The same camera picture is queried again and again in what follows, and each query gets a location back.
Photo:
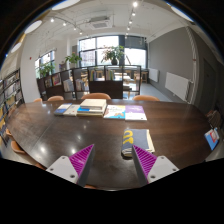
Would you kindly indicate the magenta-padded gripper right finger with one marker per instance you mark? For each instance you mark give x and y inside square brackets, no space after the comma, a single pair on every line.
[161,167]

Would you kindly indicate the stack of white books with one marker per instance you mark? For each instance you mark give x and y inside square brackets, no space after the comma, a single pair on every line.
[92,106]

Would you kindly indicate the large potted plant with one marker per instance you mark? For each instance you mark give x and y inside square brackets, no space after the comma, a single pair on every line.
[113,53]

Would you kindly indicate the small potted plant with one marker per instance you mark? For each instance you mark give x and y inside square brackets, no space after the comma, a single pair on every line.
[46,69]

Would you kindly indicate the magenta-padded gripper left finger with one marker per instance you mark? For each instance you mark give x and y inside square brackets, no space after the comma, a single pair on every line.
[64,167]

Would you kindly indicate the ceiling spot lights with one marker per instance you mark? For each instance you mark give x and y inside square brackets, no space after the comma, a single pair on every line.
[135,4]

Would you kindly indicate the tall wall bookshelf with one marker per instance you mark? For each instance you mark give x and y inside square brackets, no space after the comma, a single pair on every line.
[10,90]

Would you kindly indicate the ceiling air conditioner unit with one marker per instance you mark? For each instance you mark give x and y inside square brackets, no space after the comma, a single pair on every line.
[100,24]

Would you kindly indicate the dark low shelf unit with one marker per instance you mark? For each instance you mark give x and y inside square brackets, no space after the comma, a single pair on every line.
[106,88]

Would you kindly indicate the medium potted plant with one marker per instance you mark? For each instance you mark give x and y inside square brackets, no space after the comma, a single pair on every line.
[73,58]

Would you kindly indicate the blue and red book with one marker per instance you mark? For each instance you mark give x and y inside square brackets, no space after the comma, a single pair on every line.
[211,138]

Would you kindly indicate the small white radiator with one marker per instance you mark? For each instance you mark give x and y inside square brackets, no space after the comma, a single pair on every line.
[153,75]

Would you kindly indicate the large white radiator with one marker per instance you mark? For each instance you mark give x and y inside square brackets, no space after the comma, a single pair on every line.
[176,85]

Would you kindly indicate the round white ceiling lamps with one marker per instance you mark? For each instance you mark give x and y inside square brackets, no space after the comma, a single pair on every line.
[33,26]

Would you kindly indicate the purple and white book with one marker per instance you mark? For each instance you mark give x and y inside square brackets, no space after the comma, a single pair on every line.
[135,112]

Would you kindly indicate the grey towel with yellow print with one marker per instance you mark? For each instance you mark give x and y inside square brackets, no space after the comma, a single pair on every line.
[138,138]

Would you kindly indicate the illustrated cyan book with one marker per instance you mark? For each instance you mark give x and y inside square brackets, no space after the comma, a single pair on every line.
[115,112]

